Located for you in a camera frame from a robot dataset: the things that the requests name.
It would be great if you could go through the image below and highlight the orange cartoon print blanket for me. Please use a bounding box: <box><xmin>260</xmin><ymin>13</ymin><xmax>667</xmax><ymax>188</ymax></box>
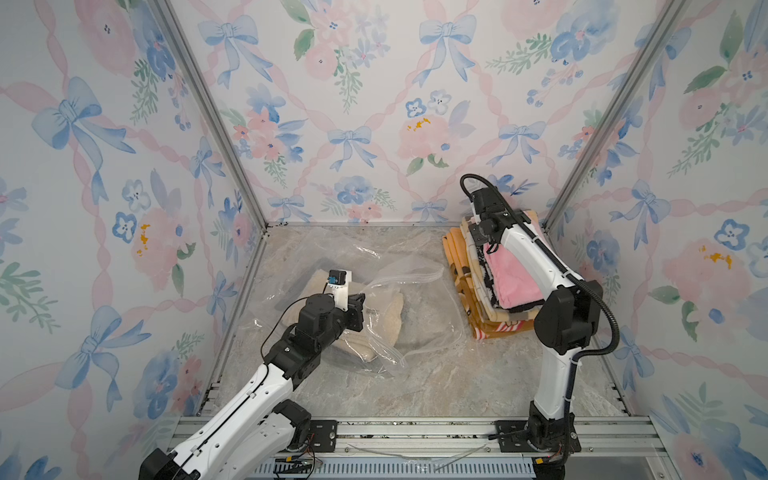
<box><xmin>442</xmin><ymin>227</ymin><xmax>534</xmax><ymax>341</ymax></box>

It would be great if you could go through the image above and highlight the black white knit blanket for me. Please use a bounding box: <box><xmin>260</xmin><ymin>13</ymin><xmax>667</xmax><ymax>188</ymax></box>
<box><xmin>476</xmin><ymin>247</ymin><xmax>536</xmax><ymax>312</ymax></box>

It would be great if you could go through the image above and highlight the pink fleece blanket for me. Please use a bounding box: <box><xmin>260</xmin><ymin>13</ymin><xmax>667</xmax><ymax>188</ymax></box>
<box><xmin>483</xmin><ymin>244</ymin><xmax>544</xmax><ymax>310</ymax></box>

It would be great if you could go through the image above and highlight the clear plastic vacuum bag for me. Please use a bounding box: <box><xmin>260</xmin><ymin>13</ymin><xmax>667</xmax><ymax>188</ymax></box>
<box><xmin>236</xmin><ymin>227</ymin><xmax>464</xmax><ymax>377</ymax></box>

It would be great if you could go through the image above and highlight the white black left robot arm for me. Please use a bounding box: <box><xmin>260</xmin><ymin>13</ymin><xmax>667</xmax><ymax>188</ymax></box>
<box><xmin>138</xmin><ymin>293</ymin><xmax>366</xmax><ymax>479</ymax></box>

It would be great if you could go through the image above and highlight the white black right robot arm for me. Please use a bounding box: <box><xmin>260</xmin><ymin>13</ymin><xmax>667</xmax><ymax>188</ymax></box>
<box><xmin>468</xmin><ymin>186</ymin><xmax>600</xmax><ymax>464</ymax></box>

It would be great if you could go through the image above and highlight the cream fleece blanket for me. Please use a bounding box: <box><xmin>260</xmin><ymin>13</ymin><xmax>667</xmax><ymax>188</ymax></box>
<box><xmin>280</xmin><ymin>268</ymin><xmax>404</xmax><ymax>363</ymax></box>

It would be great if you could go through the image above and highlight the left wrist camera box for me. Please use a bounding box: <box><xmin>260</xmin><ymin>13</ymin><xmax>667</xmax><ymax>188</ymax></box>
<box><xmin>327</xmin><ymin>269</ymin><xmax>352</xmax><ymax>311</ymax></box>

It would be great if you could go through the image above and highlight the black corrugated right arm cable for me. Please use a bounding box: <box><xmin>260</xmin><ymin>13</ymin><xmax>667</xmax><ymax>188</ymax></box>
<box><xmin>459</xmin><ymin>173</ymin><xmax>621</xmax><ymax>361</ymax></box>

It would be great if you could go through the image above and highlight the left floor aluminium rail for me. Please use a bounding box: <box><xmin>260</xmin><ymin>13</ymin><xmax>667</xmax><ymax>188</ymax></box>
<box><xmin>195</xmin><ymin>229</ymin><xmax>269</xmax><ymax>417</ymax></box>

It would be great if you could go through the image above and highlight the right rear aluminium corner post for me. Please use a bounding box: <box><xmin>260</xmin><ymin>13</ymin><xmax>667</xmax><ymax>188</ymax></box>
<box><xmin>542</xmin><ymin>0</ymin><xmax>689</xmax><ymax>235</ymax></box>

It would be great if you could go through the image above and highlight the aluminium corner post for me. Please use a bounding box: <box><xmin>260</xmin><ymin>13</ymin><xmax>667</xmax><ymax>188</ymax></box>
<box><xmin>148</xmin><ymin>0</ymin><xmax>267</xmax><ymax>234</ymax></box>
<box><xmin>542</xmin><ymin>0</ymin><xmax>689</xmax><ymax>235</ymax></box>

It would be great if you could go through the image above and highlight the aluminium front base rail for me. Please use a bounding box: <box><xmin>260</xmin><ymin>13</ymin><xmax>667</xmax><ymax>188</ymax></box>
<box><xmin>152</xmin><ymin>416</ymin><xmax>682</xmax><ymax>480</ymax></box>

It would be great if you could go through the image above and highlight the left rear aluminium corner post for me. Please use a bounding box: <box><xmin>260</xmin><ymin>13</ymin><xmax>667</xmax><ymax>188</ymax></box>
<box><xmin>148</xmin><ymin>0</ymin><xmax>267</xmax><ymax>234</ymax></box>

